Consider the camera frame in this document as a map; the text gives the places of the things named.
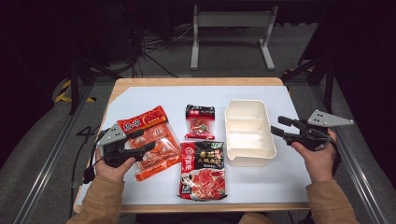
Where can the grey metal stand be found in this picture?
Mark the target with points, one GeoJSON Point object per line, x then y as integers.
{"type": "Point", "coordinates": [233, 19]}

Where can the white plastic box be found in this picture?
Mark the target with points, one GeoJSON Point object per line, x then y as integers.
{"type": "Point", "coordinates": [249, 130]}

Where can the large red and black packet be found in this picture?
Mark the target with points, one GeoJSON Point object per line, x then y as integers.
{"type": "Point", "coordinates": [202, 174]}

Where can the person's left hand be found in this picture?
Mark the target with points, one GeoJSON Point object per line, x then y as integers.
{"type": "Point", "coordinates": [112, 173]}

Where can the black metal stand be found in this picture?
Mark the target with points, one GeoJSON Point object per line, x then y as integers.
{"type": "Point", "coordinates": [328, 90]}

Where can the black tripod stand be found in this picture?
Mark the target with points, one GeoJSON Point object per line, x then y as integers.
{"type": "Point", "coordinates": [74, 87]}

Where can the aluminium rail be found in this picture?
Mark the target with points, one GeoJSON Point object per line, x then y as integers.
{"type": "Point", "coordinates": [358, 174]}
{"type": "Point", "coordinates": [46, 174]}

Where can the orange-red packet with clear tray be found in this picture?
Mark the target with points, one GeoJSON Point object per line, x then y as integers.
{"type": "Point", "coordinates": [155, 119]}

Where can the white table mat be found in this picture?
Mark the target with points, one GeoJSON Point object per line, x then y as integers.
{"type": "Point", "coordinates": [264, 186]}

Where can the small black and red packet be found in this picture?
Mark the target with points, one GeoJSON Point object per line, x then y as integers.
{"type": "Point", "coordinates": [200, 123]}

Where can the person's right hand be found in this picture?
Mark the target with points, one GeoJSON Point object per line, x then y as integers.
{"type": "Point", "coordinates": [320, 165]}

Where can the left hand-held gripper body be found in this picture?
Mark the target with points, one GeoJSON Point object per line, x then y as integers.
{"type": "Point", "coordinates": [112, 135]}

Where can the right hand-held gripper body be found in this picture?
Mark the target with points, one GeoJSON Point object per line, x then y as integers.
{"type": "Point", "coordinates": [323, 118]}

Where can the yellow and black hazard tape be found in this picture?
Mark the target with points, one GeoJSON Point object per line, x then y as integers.
{"type": "Point", "coordinates": [62, 99]}

